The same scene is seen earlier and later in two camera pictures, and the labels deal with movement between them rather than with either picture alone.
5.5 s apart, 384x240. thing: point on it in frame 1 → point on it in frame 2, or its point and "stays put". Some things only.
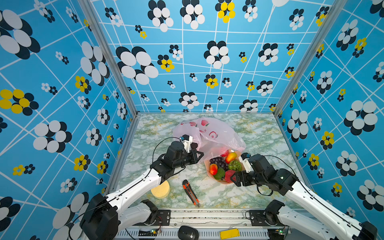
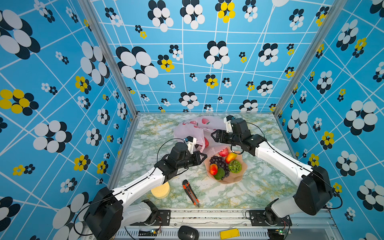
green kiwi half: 235,165 stays put
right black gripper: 242,174 → 221,133
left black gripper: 195,159 stays put
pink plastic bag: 212,136 stays put
